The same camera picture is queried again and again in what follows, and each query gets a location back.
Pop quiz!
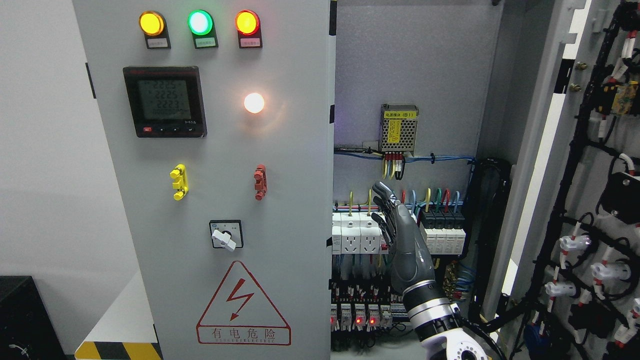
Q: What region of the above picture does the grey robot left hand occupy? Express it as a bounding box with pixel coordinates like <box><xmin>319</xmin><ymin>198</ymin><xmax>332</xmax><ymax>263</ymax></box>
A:
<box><xmin>372</xmin><ymin>181</ymin><xmax>435</xmax><ymax>293</ymax></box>

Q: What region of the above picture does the brass right ground bar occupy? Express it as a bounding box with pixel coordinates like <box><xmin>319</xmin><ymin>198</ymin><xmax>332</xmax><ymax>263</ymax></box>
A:
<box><xmin>442</xmin><ymin>260</ymin><xmax>458</xmax><ymax>302</ymax></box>

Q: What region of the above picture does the red electric hazard warning sticker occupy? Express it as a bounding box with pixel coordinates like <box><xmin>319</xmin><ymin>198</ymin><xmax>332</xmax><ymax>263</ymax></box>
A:
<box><xmin>196</xmin><ymin>260</ymin><xmax>291</xmax><ymax>346</ymax></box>

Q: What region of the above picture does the grey cabinet door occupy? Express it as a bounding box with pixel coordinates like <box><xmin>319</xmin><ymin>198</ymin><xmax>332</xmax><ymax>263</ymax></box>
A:
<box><xmin>73</xmin><ymin>0</ymin><xmax>335</xmax><ymax>360</ymax></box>
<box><xmin>470</xmin><ymin>0</ymin><xmax>639</xmax><ymax>360</ymax></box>

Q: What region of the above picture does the metal mesh power supply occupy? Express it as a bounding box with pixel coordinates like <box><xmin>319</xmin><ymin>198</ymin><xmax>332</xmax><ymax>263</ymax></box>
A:
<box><xmin>378</xmin><ymin>104</ymin><xmax>419</xmax><ymax>153</ymax></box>

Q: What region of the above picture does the black surge protector module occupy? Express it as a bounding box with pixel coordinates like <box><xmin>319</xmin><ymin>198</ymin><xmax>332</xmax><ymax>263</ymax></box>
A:
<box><xmin>418</xmin><ymin>209</ymin><xmax>466</xmax><ymax>256</ymax></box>

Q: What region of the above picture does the yellow indicator light left door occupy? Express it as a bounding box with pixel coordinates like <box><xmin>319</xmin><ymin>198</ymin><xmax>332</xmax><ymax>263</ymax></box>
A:
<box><xmin>138</xmin><ymin>10</ymin><xmax>165</xmax><ymax>37</ymax></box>

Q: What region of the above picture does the white socket breaker row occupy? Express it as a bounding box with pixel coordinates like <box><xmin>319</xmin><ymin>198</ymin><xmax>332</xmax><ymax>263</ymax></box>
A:
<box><xmin>331</xmin><ymin>212</ymin><xmax>389</xmax><ymax>255</ymax></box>

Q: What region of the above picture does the lower relay terminal row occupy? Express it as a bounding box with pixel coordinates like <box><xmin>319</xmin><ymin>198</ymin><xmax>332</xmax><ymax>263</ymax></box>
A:
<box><xmin>328</xmin><ymin>276</ymin><xmax>409</xmax><ymax>332</ymax></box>

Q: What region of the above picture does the red indicator light left door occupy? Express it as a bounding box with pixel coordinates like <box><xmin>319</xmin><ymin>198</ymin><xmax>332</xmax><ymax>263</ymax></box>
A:
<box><xmin>235</xmin><ymin>9</ymin><xmax>260</xmax><ymax>36</ymax></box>

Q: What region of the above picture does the yellow terminal connector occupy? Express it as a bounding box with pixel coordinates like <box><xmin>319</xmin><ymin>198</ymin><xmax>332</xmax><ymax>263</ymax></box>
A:
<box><xmin>169</xmin><ymin>163</ymin><xmax>189</xmax><ymax>201</ymax></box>

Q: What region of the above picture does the white rotary selector switch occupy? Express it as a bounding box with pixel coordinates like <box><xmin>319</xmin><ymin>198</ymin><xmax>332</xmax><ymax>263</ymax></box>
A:
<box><xmin>209</xmin><ymin>219</ymin><xmax>244</xmax><ymax>252</ymax></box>

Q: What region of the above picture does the red terminal connector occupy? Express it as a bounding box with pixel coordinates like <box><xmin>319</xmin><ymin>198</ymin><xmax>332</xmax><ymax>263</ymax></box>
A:
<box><xmin>253</xmin><ymin>164</ymin><xmax>268</xmax><ymax>201</ymax></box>

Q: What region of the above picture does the green indicator light left door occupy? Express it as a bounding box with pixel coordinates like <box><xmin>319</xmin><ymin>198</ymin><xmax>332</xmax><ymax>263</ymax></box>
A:
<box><xmin>187</xmin><ymin>9</ymin><xmax>214</xmax><ymax>35</ymax></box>

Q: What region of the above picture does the white glowing indicator light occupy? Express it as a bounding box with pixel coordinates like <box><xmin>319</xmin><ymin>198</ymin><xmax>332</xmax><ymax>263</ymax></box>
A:
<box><xmin>243</xmin><ymin>92</ymin><xmax>266</xmax><ymax>114</ymax></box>

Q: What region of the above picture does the black digital power meter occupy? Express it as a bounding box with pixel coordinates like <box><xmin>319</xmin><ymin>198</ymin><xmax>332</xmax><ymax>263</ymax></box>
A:
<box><xmin>122</xmin><ymin>66</ymin><xmax>207</xmax><ymax>138</ymax></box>

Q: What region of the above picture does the black box on floor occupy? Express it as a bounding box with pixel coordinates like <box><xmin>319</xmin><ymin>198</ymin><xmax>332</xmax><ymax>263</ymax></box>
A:
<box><xmin>0</xmin><ymin>275</ymin><xmax>66</xmax><ymax>360</ymax></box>

